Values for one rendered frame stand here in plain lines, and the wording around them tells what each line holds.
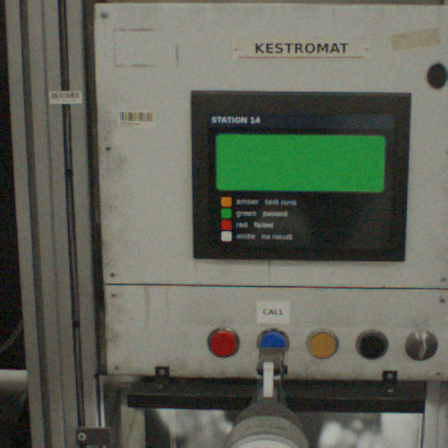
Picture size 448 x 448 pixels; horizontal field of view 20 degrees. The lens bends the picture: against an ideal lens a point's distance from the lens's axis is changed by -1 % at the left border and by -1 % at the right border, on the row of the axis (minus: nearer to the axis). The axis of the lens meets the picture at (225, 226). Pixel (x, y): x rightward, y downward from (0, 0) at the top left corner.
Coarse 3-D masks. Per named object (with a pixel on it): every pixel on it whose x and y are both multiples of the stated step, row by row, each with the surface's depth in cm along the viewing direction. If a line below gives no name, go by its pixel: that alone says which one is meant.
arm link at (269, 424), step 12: (252, 420) 123; (264, 420) 123; (276, 420) 123; (240, 432) 121; (252, 432) 120; (264, 432) 120; (276, 432) 120; (288, 432) 121; (300, 432) 123; (228, 444) 121; (240, 444) 119; (288, 444) 119; (300, 444) 121
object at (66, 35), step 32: (64, 0) 141; (64, 32) 142; (64, 64) 144; (64, 128) 147; (64, 160) 147; (64, 192) 148; (64, 224) 149; (64, 256) 151; (96, 256) 155; (64, 288) 152; (96, 288) 155; (64, 320) 153; (96, 320) 156; (64, 352) 155; (96, 352) 155; (64, 384) 156; (96, 384) 156; (64, 416) 158; (96, 416) 157
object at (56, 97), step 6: (54, 96) 144; (60, 96) 144; (66, 96) 144; (72, 96) 144; (78, 96) 144; (54, 102) 145; (60, 102) 145; (66, 102) 145; (72, 102) 145; (78, 102) 145
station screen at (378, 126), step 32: (224, 128) 141; (256, 128) 141; (288, 128) 141; (320, 128) 141; (352, 128) 140; (384, 128) 140; (384, 160) 141; (224, 192) 144; (256, 192) 143; (288, 192) 143; (320, 192) 143; (352, 192) 143; (384, 192) 142; (224, 224) 145; (256, 224) 145; (288, 224) 144; (320, 224) 144; (352, 224) 144; (384, 224) 144
